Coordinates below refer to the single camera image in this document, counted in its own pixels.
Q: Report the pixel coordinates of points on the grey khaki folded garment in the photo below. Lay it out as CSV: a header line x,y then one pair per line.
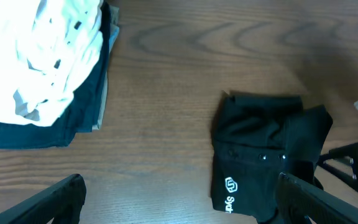
x,y
110,31

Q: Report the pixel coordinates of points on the navy folded garment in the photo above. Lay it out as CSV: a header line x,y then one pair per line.
x,y
76,118

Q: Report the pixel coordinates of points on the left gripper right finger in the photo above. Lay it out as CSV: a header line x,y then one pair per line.
x,y
300,202

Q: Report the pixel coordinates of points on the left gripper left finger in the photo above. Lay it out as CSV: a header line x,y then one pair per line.
x,y
59,204

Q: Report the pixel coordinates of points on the black hydrogen t-shirt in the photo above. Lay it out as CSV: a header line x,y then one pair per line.
x,y
254,139

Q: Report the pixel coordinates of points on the white black print folded shirt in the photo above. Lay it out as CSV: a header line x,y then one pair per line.
x,y
48,48

